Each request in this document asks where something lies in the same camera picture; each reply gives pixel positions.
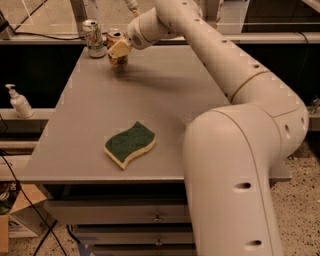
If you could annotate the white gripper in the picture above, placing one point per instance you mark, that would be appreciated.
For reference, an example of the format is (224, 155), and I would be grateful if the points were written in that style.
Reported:
(139, 33)

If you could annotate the orange soda can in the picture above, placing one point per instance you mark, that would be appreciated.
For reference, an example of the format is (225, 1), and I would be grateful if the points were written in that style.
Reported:
(114, 35)

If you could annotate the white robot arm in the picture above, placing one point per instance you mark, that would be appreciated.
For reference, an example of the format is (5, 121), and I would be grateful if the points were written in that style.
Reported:
(228, 152)

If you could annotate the white green 7up can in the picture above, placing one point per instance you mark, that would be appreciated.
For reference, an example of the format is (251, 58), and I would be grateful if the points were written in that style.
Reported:
(94, 39)

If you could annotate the cream nozzle at top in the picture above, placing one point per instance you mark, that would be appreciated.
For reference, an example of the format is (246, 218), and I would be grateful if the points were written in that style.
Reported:
(132, 5)

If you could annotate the green yellow sponge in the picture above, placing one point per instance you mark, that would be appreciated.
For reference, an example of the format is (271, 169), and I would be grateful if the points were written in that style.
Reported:
(123, 147)

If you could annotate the white pump soap bottle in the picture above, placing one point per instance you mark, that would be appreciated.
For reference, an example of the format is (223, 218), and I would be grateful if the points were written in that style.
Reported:
(19, 102)

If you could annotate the grey drawer cabinet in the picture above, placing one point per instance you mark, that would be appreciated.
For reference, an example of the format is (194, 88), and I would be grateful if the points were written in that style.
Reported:
(164, 88)

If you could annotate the top drawer metal knob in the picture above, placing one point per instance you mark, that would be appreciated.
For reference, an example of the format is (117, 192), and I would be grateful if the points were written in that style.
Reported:
(157, 219)

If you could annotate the cardboard box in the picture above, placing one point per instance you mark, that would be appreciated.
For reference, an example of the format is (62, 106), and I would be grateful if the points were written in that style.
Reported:
(25, 219)

